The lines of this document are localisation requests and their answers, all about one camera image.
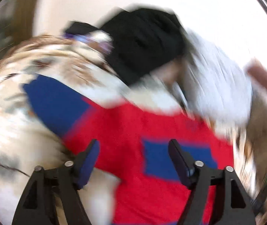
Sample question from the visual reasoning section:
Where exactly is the red and blue knit garment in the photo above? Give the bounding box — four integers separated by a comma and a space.
23, 75, 233, 224

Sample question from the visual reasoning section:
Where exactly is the cream leaf-print fleece blanket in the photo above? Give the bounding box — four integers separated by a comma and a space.
0, 36, 256, 224

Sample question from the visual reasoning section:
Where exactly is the brown wooden headboard rail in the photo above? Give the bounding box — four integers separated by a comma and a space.
246, 59, 267, 90

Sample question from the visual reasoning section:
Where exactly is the purple and white small item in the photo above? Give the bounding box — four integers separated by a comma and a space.
64, 30, 113, 54

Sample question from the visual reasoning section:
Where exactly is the light grey quilted pillow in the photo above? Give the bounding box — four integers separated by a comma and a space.
181, 31, 252, 125

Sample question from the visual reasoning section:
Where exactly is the black clothing pile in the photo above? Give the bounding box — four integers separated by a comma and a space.
64, 7, 188, 85

